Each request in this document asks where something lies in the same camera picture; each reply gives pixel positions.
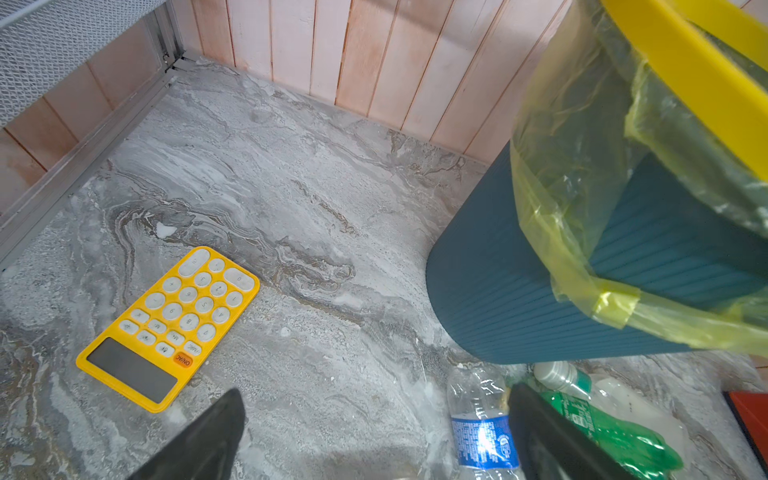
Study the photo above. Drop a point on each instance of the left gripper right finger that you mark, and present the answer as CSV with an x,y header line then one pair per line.
x,y
549,446

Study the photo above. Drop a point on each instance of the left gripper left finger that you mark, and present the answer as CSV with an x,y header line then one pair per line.
x,y
206,448

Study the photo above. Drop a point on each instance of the blue label crushed bottle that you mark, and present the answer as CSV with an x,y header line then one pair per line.
x,y
477,400

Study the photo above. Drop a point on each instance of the teal bin with yellow rim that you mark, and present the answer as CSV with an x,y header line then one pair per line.
x,y
483,279

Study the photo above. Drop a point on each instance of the yellow bin liner bag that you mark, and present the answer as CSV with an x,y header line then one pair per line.
x,y
647,226

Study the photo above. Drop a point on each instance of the green crushed bottle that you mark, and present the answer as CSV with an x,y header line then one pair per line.
x,y
639,450

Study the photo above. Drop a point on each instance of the yellow calculator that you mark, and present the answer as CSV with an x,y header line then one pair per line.
x,y
150,352

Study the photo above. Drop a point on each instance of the red tape dispenser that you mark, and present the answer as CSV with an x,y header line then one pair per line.
x,y
750,410

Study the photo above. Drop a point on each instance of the white wire mesh shelf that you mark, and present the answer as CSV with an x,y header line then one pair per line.
x,y
42,42

